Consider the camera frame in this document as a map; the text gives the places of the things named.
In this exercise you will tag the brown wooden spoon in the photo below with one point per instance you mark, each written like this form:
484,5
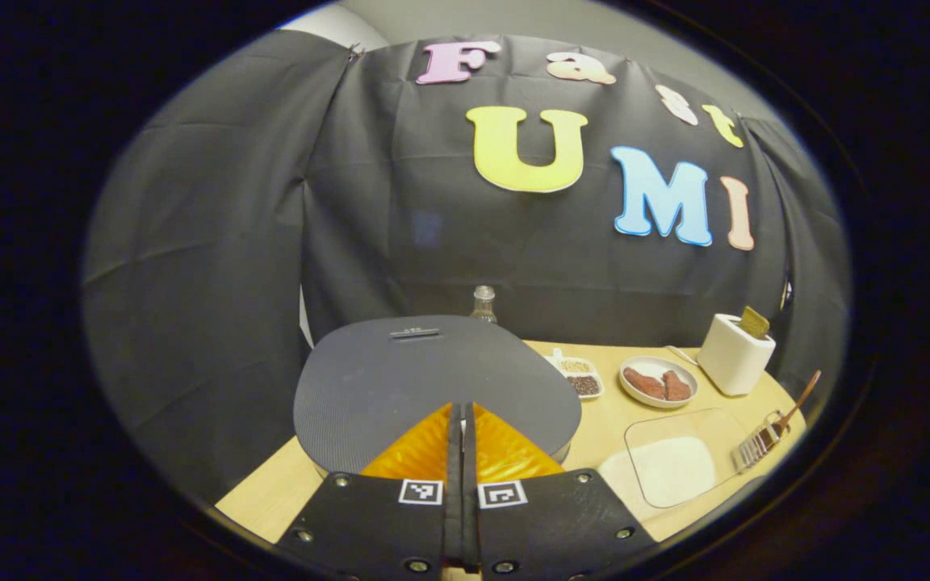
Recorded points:
804,399

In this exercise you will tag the clear tray of white rice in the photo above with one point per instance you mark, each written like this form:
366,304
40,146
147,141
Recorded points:
671,472

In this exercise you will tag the small glass bottle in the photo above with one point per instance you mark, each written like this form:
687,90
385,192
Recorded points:
483,305

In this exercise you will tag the grey and silver rice cooker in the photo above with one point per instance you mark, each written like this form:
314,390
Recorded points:
433,379

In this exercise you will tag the black backdrop cloth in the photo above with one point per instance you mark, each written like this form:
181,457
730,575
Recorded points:
190,282

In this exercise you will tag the white round plate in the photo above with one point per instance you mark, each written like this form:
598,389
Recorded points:
647,363

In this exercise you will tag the pile of dark red beans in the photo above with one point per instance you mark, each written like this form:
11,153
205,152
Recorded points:
584,386

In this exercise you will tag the clear chopstick holder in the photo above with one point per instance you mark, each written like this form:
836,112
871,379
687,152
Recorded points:
751,452

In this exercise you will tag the brown toast slice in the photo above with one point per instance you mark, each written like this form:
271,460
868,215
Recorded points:
753,323

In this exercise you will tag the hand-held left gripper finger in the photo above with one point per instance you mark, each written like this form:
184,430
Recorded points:
454,484
471,484

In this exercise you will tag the white divided dish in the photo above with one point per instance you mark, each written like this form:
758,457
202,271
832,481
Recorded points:
555,355

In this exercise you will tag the pile of yellow beans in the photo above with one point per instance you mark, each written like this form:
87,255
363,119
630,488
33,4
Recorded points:
576,366

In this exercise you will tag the white toaster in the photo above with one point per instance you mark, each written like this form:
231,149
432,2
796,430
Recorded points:
731,359

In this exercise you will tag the brown meat piece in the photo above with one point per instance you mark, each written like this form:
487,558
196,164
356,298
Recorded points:
676,386
644,384

